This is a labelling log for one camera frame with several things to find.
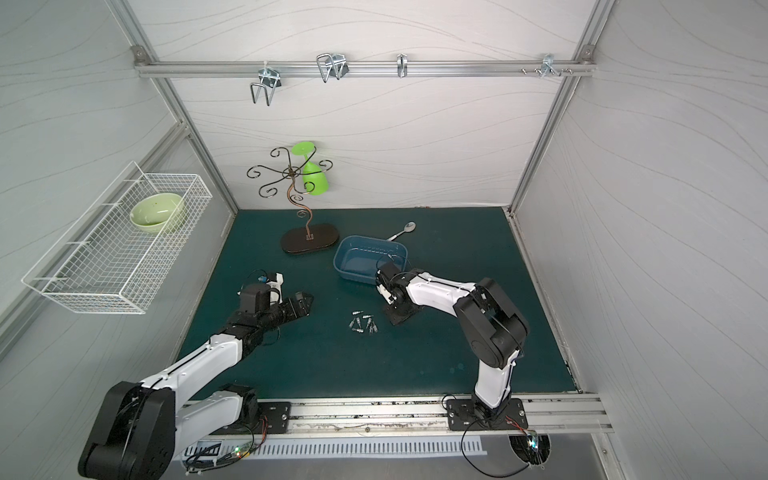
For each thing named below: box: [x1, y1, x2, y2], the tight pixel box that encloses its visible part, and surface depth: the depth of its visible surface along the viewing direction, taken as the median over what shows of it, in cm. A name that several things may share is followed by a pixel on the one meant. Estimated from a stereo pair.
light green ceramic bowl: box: [130, 193, 184, 232], surface depth 73 cm
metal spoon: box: [387, 221, 416, 241], surface depth 117 cm
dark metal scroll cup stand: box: [246, 146, 340, 255], surface depth 103 cm
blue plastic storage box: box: [333, 235, 409, 285], surface depth 107 cm
